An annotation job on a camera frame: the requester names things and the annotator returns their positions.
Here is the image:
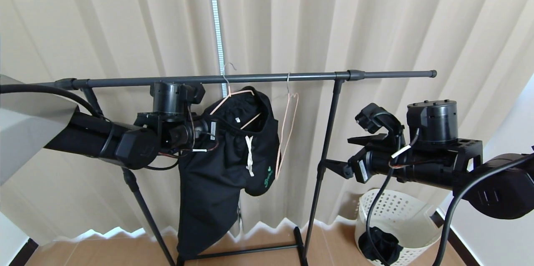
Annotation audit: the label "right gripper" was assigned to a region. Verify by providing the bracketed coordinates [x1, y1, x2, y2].
[324, 133, 403, 184]

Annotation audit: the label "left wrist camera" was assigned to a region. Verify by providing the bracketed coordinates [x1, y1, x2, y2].
[182, 83, 206, 105]

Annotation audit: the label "white laundry basket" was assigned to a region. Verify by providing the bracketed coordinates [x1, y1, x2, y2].
[355, 189, 443, 266]

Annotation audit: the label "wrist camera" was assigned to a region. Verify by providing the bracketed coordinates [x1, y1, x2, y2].
[355, 103, 405, 137]
[182, 83, 206, 105]

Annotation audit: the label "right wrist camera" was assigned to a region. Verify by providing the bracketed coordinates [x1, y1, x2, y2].
[355, 103, 405, 137]

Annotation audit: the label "black garment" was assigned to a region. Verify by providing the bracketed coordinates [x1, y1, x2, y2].
[358, 226, 403, 266]

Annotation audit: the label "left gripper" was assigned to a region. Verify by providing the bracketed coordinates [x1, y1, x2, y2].
[190, 117, 220, 143]

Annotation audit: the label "black shorts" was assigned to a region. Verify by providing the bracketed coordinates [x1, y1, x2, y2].
[176, 87, 281, 260]

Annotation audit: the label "beige curtain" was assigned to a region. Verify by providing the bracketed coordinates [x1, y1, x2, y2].
[0, 0, 534, 239]

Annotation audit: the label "black clothes rack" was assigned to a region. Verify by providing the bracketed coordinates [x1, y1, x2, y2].
[40, 70, 437, 266]

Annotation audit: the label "pink clothes hanger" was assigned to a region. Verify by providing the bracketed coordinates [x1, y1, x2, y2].
[209, 63, 262, 130]
[275, 73, 300, 180]

